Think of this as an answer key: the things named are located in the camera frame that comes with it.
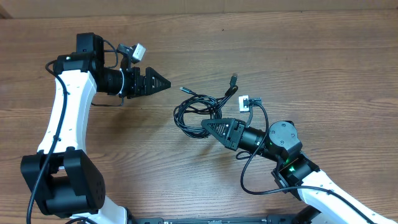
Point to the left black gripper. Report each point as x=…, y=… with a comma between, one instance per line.
x=137, y=89

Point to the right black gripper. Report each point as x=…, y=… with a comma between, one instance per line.
x=232, y=132

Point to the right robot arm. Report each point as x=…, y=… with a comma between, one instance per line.
x=294, y=173

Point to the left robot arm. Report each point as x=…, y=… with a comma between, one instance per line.
x=62, y=179

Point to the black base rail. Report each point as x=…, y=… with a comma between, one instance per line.
x=269, y=219

